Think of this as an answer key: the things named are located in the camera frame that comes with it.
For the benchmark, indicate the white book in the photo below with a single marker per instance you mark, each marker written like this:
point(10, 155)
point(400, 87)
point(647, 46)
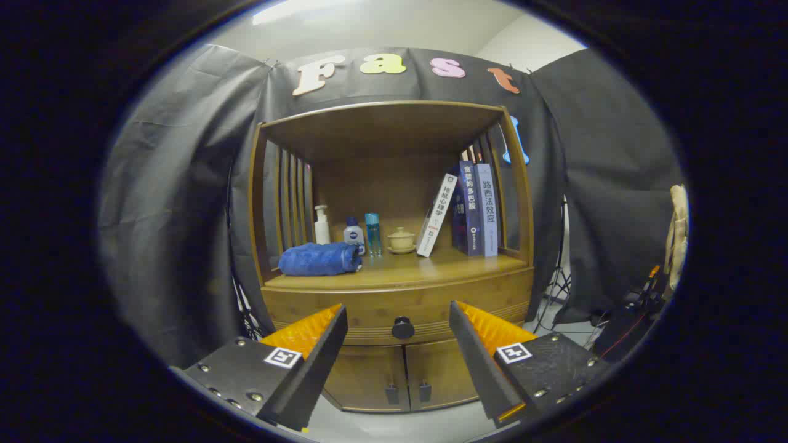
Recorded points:
point(436, 218)

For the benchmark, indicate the wooden cabinet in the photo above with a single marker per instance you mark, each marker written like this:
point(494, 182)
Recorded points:
point(381, 129)

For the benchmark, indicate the black round drawer knob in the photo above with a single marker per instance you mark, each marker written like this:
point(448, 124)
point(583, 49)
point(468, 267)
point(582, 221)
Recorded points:
point(403, 328)

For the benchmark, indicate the wooden countertop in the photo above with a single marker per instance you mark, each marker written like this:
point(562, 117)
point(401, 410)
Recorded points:
point(418, 267)

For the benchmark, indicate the wooden drawer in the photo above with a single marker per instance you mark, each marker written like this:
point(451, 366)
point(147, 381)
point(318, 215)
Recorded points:
point(369, 304)

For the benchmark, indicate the black equipment with orange parts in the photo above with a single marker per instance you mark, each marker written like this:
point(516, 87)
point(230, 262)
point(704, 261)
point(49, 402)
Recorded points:
point(628, 326)

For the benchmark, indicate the blue rolled towel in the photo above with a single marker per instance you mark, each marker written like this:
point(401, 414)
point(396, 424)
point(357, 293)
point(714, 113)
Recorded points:
point(317, 259)

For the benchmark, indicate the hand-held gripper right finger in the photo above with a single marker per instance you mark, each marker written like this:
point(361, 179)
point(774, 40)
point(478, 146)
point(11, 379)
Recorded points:
point(477, 363)

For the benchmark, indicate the pale blue book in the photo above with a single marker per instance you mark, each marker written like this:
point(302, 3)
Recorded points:
point(489, 215)

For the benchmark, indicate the dark blue book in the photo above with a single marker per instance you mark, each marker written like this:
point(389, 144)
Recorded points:
point(471, 215)

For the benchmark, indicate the black tripod stand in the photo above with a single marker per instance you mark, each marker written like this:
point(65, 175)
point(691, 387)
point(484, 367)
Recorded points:
point(246, 314)
point(557, 283)

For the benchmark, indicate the beige lidded teacup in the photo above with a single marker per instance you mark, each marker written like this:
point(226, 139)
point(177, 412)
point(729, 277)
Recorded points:
point(401, 240)

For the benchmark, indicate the white bottle with blue cap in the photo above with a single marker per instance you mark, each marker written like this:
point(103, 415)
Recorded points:
point(354, 237)

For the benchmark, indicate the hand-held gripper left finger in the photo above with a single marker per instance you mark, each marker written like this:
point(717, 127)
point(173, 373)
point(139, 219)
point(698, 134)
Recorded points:
point(314, 375)

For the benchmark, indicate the white pump bottle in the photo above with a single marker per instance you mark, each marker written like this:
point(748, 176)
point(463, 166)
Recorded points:
point(322, 232)

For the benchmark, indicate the black backdrop cloth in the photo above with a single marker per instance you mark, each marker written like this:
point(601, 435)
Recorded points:
point(184, 184)

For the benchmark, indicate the clear blue bottle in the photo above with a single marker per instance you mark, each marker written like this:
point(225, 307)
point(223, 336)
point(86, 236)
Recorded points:
point(373, 237)

